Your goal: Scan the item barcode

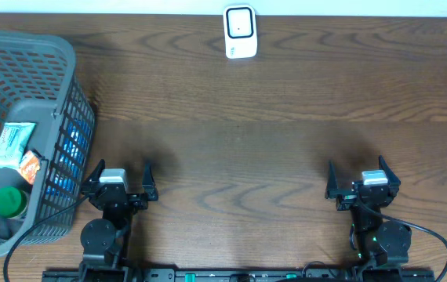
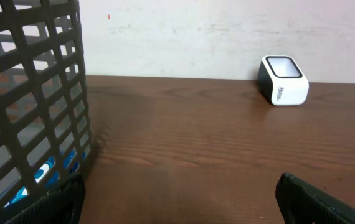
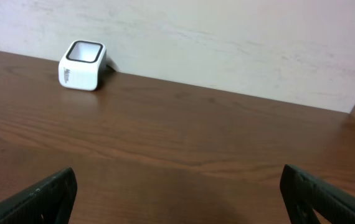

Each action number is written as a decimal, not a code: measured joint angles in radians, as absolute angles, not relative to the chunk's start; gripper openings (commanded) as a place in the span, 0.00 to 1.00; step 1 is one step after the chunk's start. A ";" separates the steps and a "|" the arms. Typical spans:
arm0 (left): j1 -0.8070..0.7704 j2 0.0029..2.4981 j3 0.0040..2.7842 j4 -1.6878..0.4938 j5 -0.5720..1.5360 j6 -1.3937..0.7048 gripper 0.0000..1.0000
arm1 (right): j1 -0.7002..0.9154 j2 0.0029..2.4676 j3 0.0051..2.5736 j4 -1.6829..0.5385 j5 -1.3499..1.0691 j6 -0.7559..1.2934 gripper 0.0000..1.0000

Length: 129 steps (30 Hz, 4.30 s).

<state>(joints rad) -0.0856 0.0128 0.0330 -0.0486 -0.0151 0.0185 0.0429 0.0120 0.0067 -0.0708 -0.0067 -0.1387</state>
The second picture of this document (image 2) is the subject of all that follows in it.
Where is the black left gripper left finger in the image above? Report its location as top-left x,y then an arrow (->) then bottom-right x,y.
0,173 -> 86,224

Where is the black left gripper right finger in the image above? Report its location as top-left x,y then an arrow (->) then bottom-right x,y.
275,172 -> 355,224

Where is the blue Oreo cookie pack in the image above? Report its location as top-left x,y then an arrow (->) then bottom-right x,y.
0,148 -> 79,207

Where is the white barcode scanner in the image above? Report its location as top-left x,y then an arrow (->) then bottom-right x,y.
258,55 -> 310,106

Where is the grey plastic mesh basket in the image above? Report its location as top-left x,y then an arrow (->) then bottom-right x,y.
0,0 -> 93,209

